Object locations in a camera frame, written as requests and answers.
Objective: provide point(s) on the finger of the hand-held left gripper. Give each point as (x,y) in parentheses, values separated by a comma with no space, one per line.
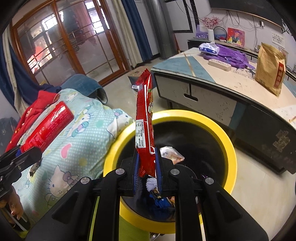
(10,154)
(29,157)

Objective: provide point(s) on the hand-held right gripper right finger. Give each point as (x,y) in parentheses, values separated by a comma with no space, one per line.
(158,170)

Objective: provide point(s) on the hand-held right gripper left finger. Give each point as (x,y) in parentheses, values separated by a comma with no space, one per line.
(136,172)

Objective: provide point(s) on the clear white plastic wrapper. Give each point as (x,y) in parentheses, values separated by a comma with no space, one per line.
(172,154)

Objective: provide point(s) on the blue snack packet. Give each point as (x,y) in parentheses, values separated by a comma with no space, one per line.
(159,201)

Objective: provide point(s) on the red snack packet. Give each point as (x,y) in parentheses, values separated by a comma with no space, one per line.
(143,111)
(48,126)

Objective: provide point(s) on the yellow rimmed black bin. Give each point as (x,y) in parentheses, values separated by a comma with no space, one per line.
(226,148)

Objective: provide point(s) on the person's left hand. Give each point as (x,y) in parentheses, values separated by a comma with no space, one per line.
(14,204)

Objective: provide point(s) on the brown candy bar wrapper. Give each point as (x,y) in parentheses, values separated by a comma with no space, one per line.
(34,168)

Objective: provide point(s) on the dark heart print sofa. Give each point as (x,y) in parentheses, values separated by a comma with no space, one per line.
(8,129)

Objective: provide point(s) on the red garment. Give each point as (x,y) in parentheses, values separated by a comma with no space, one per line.
(25,115)

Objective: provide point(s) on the cartoon cat print blanket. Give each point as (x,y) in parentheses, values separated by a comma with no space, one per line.
(87,129)

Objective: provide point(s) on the blue curtain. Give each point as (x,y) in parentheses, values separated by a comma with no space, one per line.
(20,76)
(141,27)

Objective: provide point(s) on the teal fleece blanket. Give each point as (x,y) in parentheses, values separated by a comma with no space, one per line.
(85,85)

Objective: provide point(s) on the coffee table with drawers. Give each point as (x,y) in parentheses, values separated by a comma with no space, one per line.
(208,92)

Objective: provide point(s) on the cream curtain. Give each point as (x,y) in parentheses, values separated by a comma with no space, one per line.
(129,30)
(11,58)

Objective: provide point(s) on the blue stool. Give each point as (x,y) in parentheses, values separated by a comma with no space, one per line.
(135,73)

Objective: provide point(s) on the cream power strip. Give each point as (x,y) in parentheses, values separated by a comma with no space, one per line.
(219,64)

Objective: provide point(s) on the wooden glass sliding door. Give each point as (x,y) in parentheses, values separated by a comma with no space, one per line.
(69,41)

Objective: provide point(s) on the white blue tissue pack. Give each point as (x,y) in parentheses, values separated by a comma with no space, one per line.
(208,48)

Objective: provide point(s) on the purple backpack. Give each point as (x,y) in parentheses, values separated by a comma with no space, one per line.
(233,58)

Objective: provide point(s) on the silver tower air conditioner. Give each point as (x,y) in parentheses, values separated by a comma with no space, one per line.
(161,27)

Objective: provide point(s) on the purple box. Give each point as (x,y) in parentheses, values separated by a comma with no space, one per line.
(201,32)

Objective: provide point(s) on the white vase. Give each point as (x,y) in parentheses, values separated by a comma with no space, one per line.
(210,35)

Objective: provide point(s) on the round framed ornament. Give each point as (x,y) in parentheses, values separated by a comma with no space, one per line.
(220,34)

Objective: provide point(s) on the brown paper bag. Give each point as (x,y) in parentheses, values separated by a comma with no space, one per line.
(269,67)

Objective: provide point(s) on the colourful painting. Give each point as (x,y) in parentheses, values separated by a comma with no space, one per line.
(235,36)

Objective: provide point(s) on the red flower sprigs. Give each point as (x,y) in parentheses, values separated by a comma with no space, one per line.
(211,22)

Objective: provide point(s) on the black television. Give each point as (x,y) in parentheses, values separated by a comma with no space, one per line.
(242,7)

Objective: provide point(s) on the white wall notice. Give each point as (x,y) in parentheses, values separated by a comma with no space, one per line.
(278,39)

